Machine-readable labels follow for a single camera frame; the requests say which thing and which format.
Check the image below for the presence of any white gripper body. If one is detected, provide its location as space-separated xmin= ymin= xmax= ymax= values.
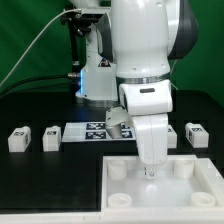
xmin=132 ymin=114 xmax=168 ymax=168

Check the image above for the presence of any white square table top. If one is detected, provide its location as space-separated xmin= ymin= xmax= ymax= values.
xmin=101 ymin=155 xmax=224 ymax=210

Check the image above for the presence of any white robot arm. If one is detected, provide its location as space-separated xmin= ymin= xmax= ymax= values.
xmin=69 ymin=0 xmax=198 ymax=179

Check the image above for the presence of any white plate with AprilTags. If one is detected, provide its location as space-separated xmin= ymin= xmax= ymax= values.
xmin=61 ymin=121 xmax=138 ymax=144

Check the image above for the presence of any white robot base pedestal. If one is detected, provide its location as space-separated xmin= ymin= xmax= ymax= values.
xmin=76 ymin=25 xmax=118 ymax=107

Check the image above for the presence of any black camera stand pole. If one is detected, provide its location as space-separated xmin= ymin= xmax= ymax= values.
xmin=68 ymin=22 xmax=80 ymax=70

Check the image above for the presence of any black camera on stand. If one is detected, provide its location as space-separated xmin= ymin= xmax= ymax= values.
xmin=60 ymin=7 xmax=109 ymax=26

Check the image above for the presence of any black cable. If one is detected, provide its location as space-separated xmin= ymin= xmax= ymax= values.
xmin=0 ymin=72 xmax=81 ymax=98

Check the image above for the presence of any white cable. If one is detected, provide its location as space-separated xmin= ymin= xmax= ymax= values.
xmin=0 ymin=9 xmax=82 ymax=88

